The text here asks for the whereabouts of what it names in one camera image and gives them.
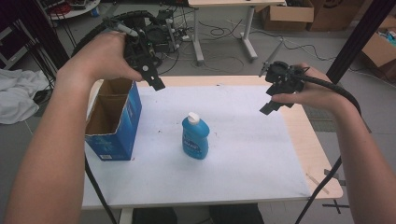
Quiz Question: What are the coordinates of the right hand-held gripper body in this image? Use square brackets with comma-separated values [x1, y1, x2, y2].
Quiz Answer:
[264, 61, 310, 96]

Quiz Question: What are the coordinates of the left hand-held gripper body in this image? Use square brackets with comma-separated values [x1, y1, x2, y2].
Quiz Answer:
[123, 18, 158, 73]

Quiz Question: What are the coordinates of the person's right hand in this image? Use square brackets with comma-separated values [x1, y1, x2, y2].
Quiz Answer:
[271, 63, 346, 114]

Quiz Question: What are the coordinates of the person's left hand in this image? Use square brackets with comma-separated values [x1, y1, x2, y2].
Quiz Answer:
[56, 30, 144, 85]

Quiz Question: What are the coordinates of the black machine on floor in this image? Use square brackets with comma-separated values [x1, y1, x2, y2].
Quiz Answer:
[144, 8, 189, 54]

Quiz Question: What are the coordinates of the grey metal stand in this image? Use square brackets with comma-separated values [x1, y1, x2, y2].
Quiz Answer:
[258, 37, 285, 78]

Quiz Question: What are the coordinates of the white table mat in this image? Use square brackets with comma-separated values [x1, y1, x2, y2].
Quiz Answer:
[81, 85, 313, 210]

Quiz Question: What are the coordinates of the open brown cardboard box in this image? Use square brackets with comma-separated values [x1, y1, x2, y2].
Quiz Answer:
[261, 0, 316, 33]

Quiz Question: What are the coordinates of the round white table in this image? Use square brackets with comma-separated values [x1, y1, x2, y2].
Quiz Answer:
[46, 0, 102, 21]

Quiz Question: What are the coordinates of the blue bottle with white cap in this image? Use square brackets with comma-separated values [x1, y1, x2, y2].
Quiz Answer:
[181, 111, 211, 161]

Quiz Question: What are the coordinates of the large brown cardboard box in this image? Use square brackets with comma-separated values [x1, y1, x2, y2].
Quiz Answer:
[307, 0, 366, 33]

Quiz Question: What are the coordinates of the white desk with metal legs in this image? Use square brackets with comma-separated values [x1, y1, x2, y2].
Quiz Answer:
[187, 0, 287, 64]

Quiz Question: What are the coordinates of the cardboard box with blue contents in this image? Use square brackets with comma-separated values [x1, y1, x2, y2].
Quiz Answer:
[360, 14, 396, 80]

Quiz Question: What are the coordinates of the black tape cross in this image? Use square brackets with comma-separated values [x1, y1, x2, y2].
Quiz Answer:
[321, 199, 350, 216]

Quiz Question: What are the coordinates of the white cloth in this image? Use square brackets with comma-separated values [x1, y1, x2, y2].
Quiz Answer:
[0, 67, 51, 126]

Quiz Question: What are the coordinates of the white table leg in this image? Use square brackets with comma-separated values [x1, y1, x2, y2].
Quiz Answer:
[119, 207, 134, 224]

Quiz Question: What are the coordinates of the black floor cable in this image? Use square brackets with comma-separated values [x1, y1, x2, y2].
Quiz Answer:
[199, 19, 250, 38]

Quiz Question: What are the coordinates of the black metal stand post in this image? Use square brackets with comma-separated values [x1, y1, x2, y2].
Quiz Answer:
[325, 0, 396, 85]
[17, 0, 71, 70]

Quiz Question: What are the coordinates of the black corrugated right gripper cable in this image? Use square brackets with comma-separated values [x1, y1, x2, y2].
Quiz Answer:
[293, 74, 362, 224]

